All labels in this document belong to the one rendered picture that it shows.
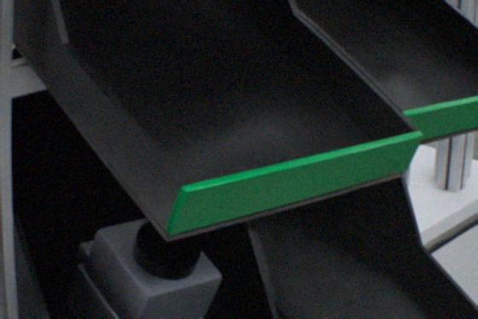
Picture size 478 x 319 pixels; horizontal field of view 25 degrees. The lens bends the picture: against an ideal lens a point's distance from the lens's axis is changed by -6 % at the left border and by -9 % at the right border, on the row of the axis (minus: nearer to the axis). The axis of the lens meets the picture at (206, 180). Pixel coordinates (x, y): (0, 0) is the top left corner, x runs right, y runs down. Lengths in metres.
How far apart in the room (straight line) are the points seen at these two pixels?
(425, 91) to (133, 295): 0.19
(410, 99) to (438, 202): 1.39
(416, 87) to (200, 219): 0.21
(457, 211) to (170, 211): 1.54
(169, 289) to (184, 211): 0.12
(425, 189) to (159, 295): 1.53
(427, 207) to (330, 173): 1.48
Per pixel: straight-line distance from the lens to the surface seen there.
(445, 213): 1.89
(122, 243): 0.52
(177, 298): 0.51
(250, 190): 0.41
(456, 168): 1.99
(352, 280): 0.67
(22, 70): 0.47
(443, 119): 0.53
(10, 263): 0.48
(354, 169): 0.45
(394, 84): 0.56
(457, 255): 1.98
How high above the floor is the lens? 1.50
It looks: 19 degrees down
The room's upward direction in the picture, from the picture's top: 2 degrees clockwise
